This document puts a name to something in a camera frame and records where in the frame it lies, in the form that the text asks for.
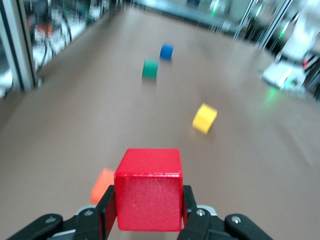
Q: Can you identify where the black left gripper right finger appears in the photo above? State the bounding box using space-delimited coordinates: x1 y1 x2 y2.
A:
178 185 227 240

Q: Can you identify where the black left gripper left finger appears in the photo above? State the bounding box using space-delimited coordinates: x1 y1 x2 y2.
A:
63 185 118 240

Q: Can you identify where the red wooden block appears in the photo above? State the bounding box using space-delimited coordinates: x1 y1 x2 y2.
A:
113 148 183 232

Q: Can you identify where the orange wooden block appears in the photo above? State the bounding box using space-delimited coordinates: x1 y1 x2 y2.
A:
90 167 117 205

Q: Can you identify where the yellow wooden block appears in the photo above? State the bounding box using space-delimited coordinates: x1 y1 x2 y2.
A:
192 102 218 136

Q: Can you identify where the green wooden block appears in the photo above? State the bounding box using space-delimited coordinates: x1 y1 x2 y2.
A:
141 57 159 81

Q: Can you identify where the blue wooden block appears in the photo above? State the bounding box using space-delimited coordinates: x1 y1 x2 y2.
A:
159 43 175 61

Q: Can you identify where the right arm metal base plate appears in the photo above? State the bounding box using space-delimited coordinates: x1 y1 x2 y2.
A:
259 62 310 95

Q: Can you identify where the aluminium camera mount post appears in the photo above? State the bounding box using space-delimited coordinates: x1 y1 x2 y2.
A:
0 0 39 94

